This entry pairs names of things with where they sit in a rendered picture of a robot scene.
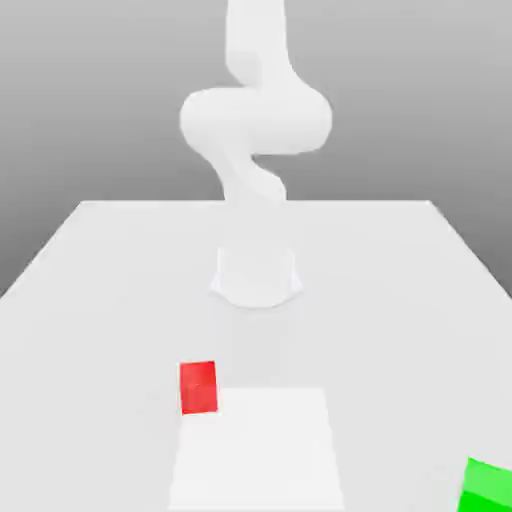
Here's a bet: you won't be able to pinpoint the small red cube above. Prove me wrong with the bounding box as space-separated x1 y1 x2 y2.
178 360 220 416

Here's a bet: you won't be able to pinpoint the small green cube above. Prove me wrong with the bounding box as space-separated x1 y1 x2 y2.
456 456 512 512

